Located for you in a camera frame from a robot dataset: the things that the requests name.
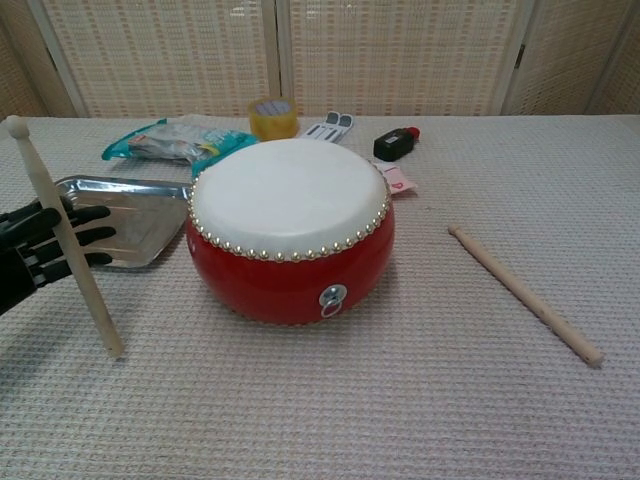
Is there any left silver black-fingered robot hand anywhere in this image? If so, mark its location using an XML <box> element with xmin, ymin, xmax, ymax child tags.
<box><xmin>0</xmin><ymin>197</ymin><xmax>118</xmax><ymax>317</ymax></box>

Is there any wooden drumstick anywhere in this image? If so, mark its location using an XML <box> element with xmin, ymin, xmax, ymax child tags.
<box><xmin>447</xmin><ymin>223</ymin><xmax>605</xmax><ymax>370</ymax></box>
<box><xmin>4</xmin><ymin>115</ymin><xmax>124</xmax><ymax>359</ymax></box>

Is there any stainless steel tray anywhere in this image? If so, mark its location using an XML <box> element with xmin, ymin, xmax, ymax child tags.
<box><xmin>52</xmin><ymin>174</ymin><xmax>194</xmax><ymax>273</ymax></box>

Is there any red drum with white skin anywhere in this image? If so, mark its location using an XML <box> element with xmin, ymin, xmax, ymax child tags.
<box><xmin>185</xmin><ymin>138</ymin><xmax>396</xmax><ymax>327</ymax></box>

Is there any teal snack packet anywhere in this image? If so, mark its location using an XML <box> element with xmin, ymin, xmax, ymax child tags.
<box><xmin>101</xmin><ymin>118</ymin><xmax>260</xmax><ymax>179</ymax></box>

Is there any bamboo folding screen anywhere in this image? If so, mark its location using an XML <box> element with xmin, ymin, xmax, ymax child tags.
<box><xmin>0</xmin><ymin>0</ymin><xmax>640</xmax><ymax>120</ymax></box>

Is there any yellowish packing tape roll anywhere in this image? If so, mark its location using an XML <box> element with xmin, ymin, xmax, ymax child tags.
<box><xmin>248</xmin><ymin>97</ymin><xmax>300</xmax><ymax>142</ymax></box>

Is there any white folding stand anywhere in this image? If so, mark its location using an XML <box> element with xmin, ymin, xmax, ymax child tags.
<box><xmin>296</xmin><ymin>112</ymin><xmax>355</xmax><ymax>146</ymax></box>

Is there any black bottle with red cap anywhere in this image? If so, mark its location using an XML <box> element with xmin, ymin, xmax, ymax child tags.
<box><xmin>373</xmin><ymin>126</ymin><xmax>421</xmax><ymax>163</ymax></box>

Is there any pink wet wipes pack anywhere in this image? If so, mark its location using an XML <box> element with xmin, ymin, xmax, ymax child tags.
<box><xmin>372</xmin><ymin>160</ymin><xmax>419</xmax><ymax>197</ymax></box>

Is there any white woven tablecloth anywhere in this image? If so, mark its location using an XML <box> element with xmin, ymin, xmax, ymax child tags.
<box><xmin>0</xmin><ymin>114</ymin><xmax>640</xmax><ymax>480</ymax></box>

